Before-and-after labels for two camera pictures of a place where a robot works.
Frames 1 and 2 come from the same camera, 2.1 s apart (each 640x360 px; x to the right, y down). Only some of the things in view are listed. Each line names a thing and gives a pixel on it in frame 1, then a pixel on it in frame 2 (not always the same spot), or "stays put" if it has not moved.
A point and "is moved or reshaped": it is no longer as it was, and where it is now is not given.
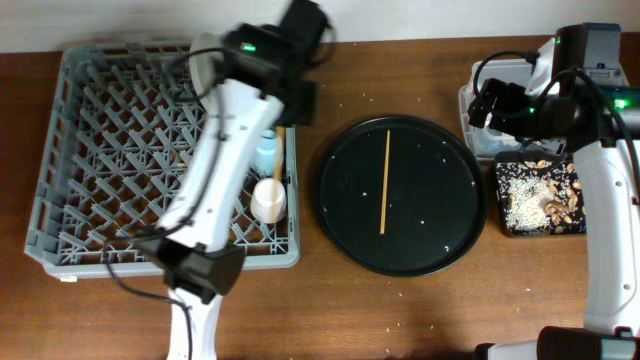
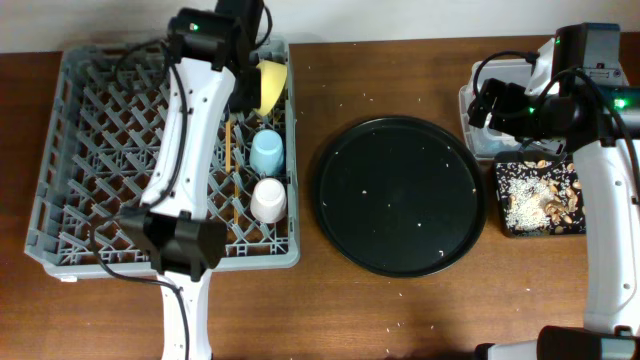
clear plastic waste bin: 485,142 stays put
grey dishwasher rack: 122,126 stays put
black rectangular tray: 540,193 stays put
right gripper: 507,95 stays put
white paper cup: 269,200 stays put
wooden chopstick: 279,152 is moved or reshaped
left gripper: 311,119 to 254,96
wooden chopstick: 382,216 is moved or reshaped
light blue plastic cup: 265,153 stays put
